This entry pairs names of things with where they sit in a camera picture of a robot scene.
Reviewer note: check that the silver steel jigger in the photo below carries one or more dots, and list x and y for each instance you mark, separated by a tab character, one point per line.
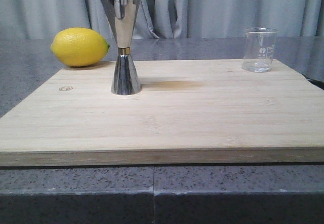
121	16

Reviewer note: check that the clear glass beaker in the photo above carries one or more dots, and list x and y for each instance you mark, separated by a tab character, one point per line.
259	49

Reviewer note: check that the light wooden cutting board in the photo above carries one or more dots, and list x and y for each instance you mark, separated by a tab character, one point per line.
190	111

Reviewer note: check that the yellow lemon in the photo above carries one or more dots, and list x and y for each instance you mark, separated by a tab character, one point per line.
79	47

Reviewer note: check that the grey curtain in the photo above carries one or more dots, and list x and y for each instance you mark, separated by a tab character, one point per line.
43	19

